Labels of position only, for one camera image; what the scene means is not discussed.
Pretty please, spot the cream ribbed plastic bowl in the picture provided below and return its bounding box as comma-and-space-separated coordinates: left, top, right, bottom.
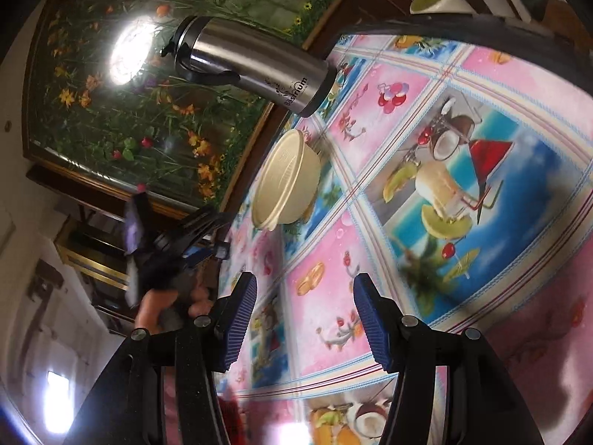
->
251, 129, 322, 231

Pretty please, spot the person left hand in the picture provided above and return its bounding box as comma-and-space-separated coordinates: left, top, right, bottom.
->
134, 275, 217, 334

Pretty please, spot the colourful fruit print tablecloth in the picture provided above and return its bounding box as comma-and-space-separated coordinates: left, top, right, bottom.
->
219, 30, 592, 444

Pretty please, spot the stainless steel thermos flask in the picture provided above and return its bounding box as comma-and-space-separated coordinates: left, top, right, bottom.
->
161, 16, 337, 118

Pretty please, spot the white green plastic stool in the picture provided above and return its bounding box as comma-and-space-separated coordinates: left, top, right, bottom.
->
409, 0, 476, 14

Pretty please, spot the flower garden wall painting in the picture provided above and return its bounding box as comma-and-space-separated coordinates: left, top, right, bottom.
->
22, 0, 340, 216

